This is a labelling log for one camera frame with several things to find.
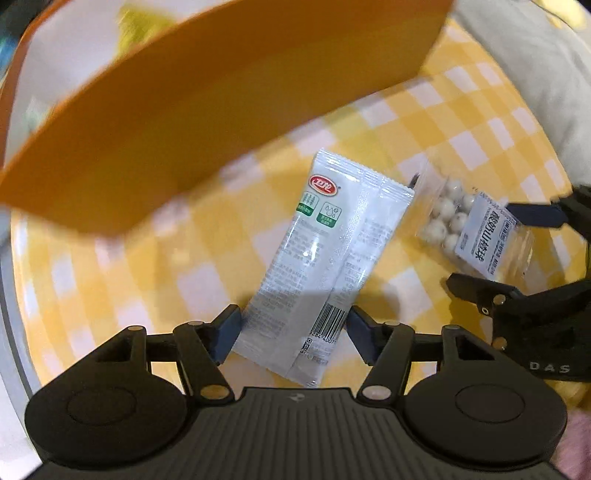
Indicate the clear bag white balls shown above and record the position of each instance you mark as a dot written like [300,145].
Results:
[468,228]

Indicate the yellow checkered tablecloth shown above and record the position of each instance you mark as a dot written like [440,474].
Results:
[211,247]

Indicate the grey sofa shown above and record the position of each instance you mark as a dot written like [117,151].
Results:
[544,49]

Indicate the white green-label snack packet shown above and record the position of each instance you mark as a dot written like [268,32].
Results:
[345,218]

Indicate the pink fluffy rug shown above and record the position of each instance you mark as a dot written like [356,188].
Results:
[573,457]

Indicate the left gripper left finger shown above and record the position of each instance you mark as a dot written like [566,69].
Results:
[200,349]

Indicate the yellow snack packet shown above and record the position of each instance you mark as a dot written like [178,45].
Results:
[139,24]

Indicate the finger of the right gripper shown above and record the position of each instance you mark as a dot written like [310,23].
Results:
[487,295]
[538,215]

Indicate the orange cardboard box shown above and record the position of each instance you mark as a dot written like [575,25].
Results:
[95,142]

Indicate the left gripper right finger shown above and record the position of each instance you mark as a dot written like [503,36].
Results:
[387,349]

